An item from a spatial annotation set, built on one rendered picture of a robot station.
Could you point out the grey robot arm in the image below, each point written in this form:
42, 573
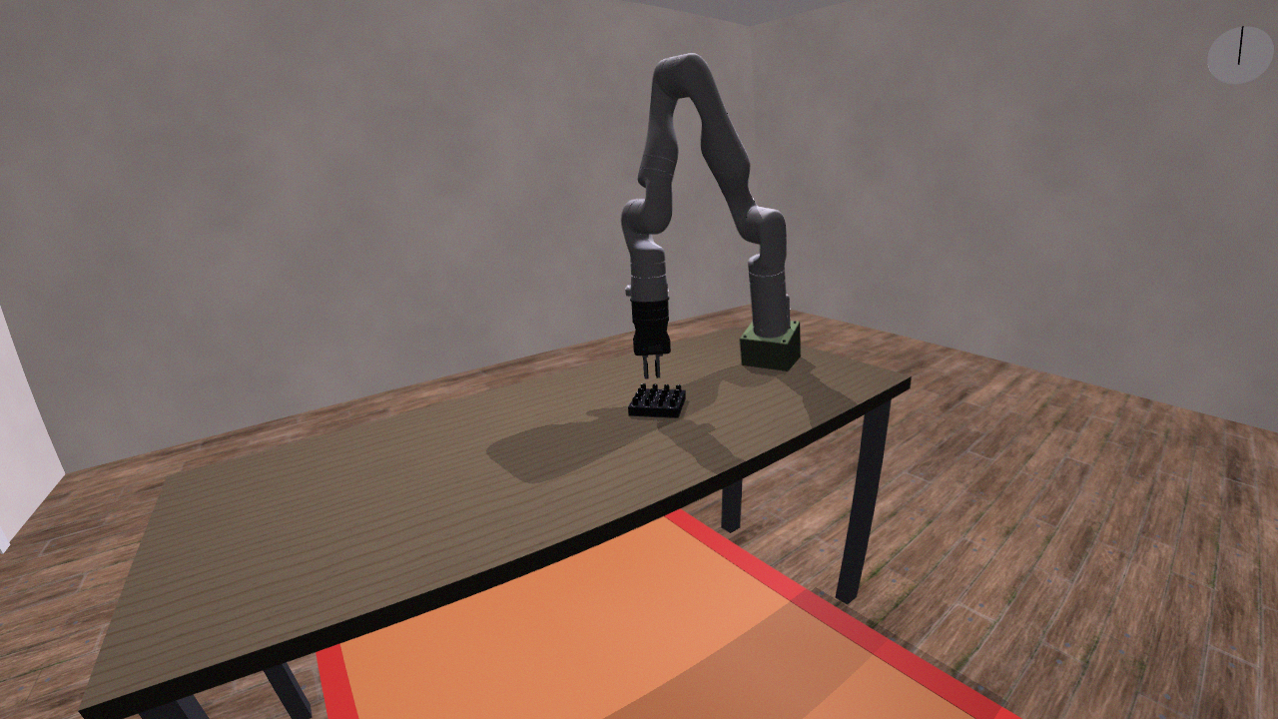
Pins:
685, 76

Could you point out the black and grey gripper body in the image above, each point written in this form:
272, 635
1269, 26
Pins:
650, 315

